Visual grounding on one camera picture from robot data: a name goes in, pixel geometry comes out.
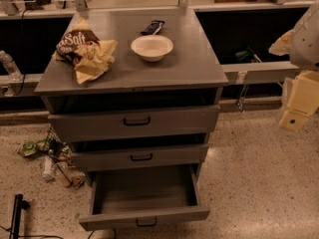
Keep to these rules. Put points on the grey open bottom drawer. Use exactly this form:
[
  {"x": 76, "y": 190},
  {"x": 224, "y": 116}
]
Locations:
[{"x": 144, "y": 197}]

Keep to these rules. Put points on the green object under bench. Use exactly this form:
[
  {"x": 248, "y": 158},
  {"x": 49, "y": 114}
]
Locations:
[{"x": 247, "y": 56}]

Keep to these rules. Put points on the grey top drawer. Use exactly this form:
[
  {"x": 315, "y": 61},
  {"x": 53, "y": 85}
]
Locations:
[{"x": 130, "y": 124}]

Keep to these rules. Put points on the dark snack bar wrapper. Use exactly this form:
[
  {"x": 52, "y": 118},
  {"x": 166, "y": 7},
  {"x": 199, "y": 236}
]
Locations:
[{"x": 153, "y": 28}]

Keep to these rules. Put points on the plastic bottle on floor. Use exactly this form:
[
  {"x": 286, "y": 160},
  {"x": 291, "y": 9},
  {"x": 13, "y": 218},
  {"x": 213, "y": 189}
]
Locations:
[{"x": 48, "y": 162}]

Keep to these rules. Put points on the brown chip bag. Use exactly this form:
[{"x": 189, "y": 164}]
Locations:
[{"x": 90, "y": 56}]

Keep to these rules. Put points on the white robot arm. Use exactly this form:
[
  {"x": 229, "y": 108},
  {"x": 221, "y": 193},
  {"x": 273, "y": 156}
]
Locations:
[{"x": 301, "y": 44}]

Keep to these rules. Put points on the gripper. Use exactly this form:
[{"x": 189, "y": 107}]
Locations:
[{"x": 306, "y": 42}]

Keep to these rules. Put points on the black stand on floor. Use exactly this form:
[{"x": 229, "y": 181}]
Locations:
[{"x": 20, "y": 204}]

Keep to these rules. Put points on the green snack bag floor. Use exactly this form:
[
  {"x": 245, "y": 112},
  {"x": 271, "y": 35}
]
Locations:
[{"x": 30, "y": 147}]

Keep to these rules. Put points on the clear plastic bottle left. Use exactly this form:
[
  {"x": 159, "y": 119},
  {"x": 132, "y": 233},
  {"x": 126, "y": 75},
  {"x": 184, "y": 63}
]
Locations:
[{"x": 10, "y": 66}]

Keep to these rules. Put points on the white paper bowl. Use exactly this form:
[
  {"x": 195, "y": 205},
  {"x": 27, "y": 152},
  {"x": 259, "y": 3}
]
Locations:
[{"x": 152, "y": 48}]

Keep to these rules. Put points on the grey middle drawer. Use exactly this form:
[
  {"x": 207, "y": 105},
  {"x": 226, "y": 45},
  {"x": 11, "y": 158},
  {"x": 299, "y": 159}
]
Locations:
[{"x": 140, "y": 157}]

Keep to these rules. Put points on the grey drawer cabinet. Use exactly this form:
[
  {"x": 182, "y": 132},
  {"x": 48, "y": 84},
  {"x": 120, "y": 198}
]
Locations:
[{"x": 189, "y": 76}]

